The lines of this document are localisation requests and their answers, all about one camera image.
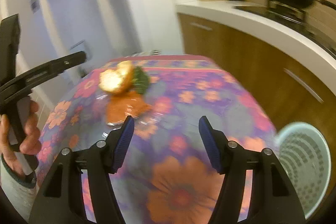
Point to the green vegetable leaf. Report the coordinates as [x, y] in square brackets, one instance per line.
[140, 81]

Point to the light blue trash basket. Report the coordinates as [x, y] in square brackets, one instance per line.
[305, 156]

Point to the person's left forearm sleeve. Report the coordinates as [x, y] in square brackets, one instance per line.
[21, 192]

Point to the clear plastic bag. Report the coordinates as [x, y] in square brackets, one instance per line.
[112, 109]

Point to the white kitchen countertop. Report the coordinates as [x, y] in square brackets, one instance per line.
[297, 46]

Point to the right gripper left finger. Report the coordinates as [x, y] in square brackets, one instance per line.
[80, 180]

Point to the person's left hand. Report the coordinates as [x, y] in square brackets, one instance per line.
[31, 144]

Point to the large pomelo peel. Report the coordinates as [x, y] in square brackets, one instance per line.
[119, 80]

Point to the black gas stove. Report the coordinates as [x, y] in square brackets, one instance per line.
[292, 20]

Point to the wooden cabinet doors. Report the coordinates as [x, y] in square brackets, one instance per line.
[285, 89]

